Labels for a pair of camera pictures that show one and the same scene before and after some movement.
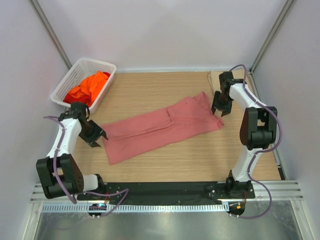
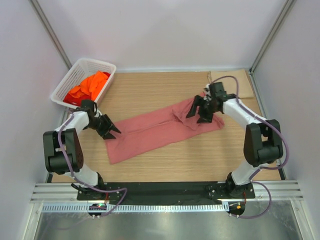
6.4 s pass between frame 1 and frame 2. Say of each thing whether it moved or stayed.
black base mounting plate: stayed
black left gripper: moved
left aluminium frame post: stayed
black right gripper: moved
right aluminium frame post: stayed
